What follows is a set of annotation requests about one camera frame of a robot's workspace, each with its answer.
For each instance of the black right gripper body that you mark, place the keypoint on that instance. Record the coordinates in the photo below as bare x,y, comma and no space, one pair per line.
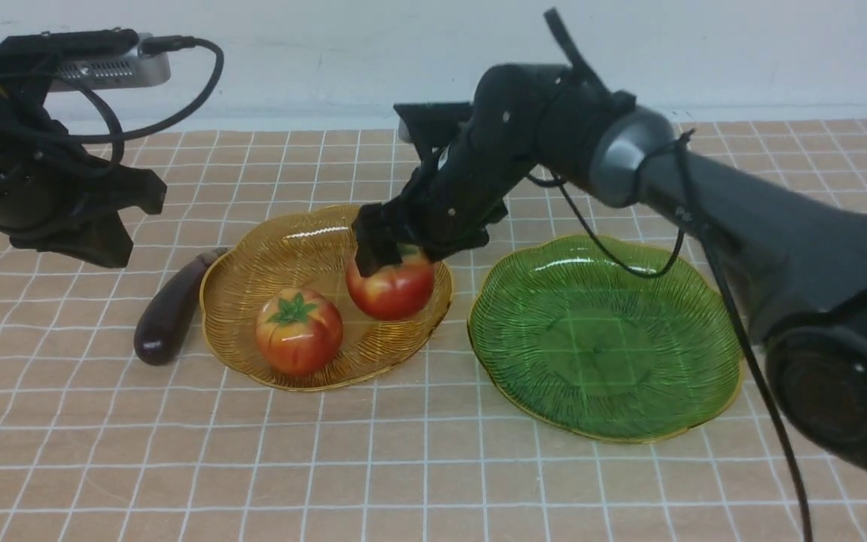
451,197

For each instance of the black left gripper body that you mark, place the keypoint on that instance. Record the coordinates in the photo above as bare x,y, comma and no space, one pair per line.
57,196

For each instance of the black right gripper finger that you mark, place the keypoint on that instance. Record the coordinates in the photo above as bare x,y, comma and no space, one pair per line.
375,230

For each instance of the red yellow toy tomato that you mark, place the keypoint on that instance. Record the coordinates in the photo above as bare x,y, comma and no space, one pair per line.
299,332

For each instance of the dark purple eggplant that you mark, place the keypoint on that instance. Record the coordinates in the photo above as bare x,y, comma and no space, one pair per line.
161,331

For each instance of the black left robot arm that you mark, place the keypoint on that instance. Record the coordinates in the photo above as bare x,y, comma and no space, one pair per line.
56,196

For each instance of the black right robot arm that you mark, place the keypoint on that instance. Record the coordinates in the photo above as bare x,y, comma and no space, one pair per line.
797,265

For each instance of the amber plastic plate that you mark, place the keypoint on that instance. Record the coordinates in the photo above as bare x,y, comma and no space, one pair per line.
308,250

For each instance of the green plastic plate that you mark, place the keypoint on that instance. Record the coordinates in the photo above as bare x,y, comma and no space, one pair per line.
573,340

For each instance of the checkered tan tablecloth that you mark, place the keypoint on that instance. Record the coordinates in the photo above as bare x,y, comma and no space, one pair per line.
97,446

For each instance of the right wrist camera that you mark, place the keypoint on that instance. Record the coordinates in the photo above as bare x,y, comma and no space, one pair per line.
429,126

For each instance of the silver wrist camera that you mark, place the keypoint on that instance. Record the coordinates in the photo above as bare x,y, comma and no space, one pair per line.
100,60

